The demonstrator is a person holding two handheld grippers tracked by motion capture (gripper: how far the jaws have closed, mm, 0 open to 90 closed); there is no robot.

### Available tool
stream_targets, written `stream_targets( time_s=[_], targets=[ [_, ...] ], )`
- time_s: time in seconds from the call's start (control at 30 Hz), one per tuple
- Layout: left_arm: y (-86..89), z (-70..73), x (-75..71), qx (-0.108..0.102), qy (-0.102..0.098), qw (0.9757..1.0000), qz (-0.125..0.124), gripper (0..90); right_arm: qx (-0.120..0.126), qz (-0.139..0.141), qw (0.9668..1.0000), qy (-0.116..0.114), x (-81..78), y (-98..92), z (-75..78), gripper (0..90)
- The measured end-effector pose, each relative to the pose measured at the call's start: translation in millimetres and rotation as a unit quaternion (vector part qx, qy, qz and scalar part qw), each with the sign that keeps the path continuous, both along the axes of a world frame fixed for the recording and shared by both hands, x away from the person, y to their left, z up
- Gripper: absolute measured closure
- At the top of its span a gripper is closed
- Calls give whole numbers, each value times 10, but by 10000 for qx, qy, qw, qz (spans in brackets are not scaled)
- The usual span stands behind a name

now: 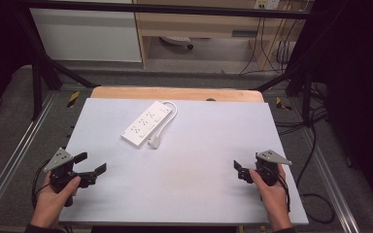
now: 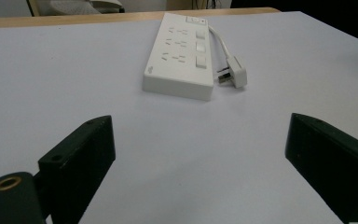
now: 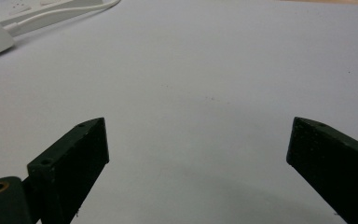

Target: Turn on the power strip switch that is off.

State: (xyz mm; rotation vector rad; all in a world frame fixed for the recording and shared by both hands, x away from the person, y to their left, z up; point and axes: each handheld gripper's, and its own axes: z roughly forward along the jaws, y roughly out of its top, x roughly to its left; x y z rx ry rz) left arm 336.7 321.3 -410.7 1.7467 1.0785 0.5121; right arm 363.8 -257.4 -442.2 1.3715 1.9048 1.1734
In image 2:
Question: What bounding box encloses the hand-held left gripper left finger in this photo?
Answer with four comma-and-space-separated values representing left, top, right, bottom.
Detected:
37, 115, 117, 224

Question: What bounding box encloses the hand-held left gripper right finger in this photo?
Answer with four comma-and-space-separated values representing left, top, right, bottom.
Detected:
284, 112, 358, 224

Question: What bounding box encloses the white power plug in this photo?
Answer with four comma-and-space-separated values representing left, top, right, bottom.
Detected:
216, 55, 248, 90

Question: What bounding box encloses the white power strip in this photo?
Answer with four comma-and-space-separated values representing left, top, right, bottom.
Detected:
142, 12, 215, 102

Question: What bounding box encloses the grey office chair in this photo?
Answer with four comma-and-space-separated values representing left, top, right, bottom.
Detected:
26, 0, 126, 17

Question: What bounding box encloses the white power cable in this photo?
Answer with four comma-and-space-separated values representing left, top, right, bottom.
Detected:
207, 25, 232, 60

